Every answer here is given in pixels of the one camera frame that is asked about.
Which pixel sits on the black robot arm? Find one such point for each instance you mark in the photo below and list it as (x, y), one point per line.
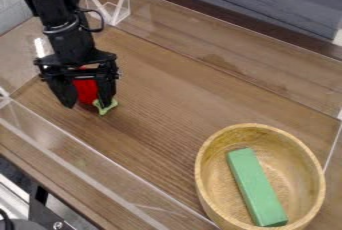
(75, 60)

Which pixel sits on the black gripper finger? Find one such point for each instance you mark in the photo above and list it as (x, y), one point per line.
(106, 83)
(64, 90)

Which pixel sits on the wooden oval bowl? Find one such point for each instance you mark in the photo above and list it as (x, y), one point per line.
(292, 168)

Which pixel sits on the red plush strawberry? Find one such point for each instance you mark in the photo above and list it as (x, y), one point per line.
(86, 86)

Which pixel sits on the green rectangular block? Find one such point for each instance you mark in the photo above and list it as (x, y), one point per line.
(258, 193)

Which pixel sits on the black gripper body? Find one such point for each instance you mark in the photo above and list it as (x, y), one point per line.
(52, 67)

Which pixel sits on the clear acrylic corner bracket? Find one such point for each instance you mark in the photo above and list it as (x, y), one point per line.
(114, 12)

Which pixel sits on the clear acrylic enclosure wall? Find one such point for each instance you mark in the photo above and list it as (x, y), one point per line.
(106, 193)

